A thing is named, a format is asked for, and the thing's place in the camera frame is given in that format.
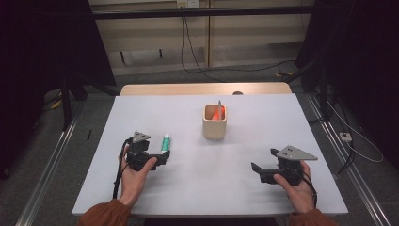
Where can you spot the dark table grommet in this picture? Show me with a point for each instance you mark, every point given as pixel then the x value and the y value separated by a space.
pixel 237 93

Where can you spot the black wall bracket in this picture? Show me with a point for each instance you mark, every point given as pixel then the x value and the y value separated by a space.
pixel 123 58
pixel 160 53

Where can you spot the person's left hand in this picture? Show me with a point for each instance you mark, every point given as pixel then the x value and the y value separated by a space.
pixel 133 185

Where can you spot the yellow floor tape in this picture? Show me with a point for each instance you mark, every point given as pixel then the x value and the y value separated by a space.
pixel 284 74
pixel 55 105

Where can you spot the beige square cup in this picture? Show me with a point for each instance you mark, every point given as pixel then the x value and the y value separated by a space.
pixel 214 130

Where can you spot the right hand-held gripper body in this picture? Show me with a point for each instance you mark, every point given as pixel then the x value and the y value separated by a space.
pixel 295 153

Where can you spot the black stand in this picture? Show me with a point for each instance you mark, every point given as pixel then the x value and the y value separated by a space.
pixel 323 94
pixel 66 103

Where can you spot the white power strip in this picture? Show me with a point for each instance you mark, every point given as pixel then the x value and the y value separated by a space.
pixel 345 137

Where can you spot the dark curtain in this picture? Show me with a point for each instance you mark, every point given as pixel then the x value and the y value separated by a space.
pixel 363 62
pixel 37 62

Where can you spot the green and white glue stick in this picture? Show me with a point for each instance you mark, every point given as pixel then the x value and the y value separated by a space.
pixel 165 142

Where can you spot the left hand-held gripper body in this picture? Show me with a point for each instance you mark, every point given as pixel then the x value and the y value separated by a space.
pixel 138 150

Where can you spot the black horizontal bar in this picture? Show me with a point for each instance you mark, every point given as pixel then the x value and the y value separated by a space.
pixel 188 13

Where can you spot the metal floor rail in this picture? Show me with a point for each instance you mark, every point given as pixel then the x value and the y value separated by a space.
pixel 351 169
pixel 47 175

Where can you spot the small black floor piece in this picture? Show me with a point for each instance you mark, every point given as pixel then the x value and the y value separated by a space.
pixel 89 135

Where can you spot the orange highlighter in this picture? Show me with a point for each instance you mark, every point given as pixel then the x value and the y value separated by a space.
pixel 215 115

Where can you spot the white wall socket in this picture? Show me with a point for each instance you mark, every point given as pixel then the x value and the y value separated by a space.
pixel 187 3

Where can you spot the white table mat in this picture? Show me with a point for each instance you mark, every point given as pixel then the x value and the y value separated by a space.
pixel 204 188

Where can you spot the person's right hand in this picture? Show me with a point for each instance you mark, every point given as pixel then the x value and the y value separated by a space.
pixel 299 196

